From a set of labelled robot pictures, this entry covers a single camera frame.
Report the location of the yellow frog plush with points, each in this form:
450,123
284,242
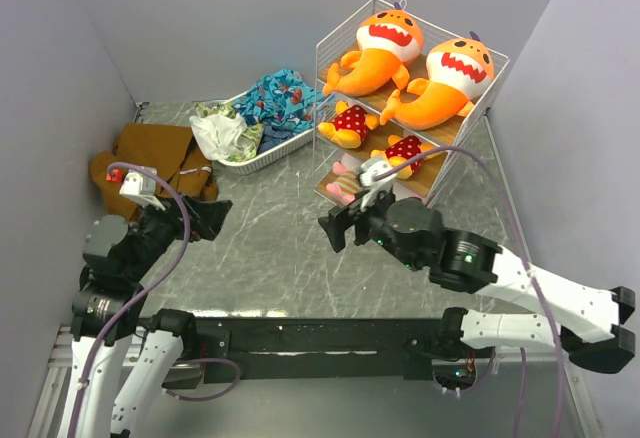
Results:
350,127
400,150

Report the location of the white wire wooden shelf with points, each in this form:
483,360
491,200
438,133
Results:
390,85

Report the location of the white green cloth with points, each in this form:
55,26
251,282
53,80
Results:
222,134

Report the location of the large orange shark plush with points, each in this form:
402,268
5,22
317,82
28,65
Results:
388,42

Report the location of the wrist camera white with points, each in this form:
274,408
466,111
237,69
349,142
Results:
136,187
375,175

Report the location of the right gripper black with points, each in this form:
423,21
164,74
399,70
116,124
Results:
335,223

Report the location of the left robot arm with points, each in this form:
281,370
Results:
106,311

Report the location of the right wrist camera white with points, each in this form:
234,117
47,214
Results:
375,175

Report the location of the white laundry basket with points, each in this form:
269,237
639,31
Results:
264,159

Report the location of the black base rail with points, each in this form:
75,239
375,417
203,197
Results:
294,348

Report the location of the pink frog plush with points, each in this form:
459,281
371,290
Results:
344,183

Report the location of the brown garment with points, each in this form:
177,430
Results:
171,150

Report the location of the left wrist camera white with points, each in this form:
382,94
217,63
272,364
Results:
136,187

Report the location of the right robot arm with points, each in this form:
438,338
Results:
585,322

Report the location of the blue patterned cloth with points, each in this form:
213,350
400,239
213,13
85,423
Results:
281,103

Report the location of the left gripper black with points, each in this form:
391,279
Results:
207,216

